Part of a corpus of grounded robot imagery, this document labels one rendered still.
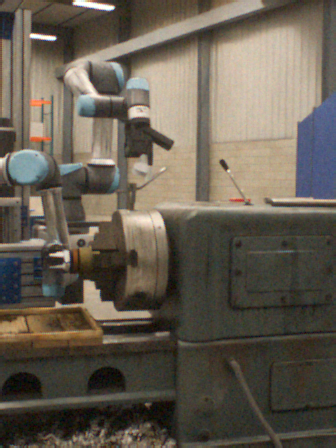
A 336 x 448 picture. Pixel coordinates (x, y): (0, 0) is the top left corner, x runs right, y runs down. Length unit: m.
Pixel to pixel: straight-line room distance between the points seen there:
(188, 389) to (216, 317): 0.22
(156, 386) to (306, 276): 0.56
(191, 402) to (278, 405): 0.28
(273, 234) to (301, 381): 0.46
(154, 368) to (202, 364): 0.14
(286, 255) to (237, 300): 0.20
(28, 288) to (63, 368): 0.73
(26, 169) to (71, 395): 0.76
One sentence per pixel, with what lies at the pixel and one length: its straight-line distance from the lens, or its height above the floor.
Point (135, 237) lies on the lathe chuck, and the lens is 1.83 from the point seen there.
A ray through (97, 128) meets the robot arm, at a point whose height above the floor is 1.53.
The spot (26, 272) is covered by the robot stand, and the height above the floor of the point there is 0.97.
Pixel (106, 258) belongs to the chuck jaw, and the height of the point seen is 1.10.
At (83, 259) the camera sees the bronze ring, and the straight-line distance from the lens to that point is 1.90.
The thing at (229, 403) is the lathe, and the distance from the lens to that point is 1.95.
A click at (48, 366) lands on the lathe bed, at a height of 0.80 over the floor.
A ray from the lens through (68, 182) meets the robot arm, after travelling 2.54.
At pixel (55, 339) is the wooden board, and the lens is 1.79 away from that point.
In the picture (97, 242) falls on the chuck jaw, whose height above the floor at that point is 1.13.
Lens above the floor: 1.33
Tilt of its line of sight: 3 degrees down
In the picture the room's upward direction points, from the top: 1 degrees clockwise
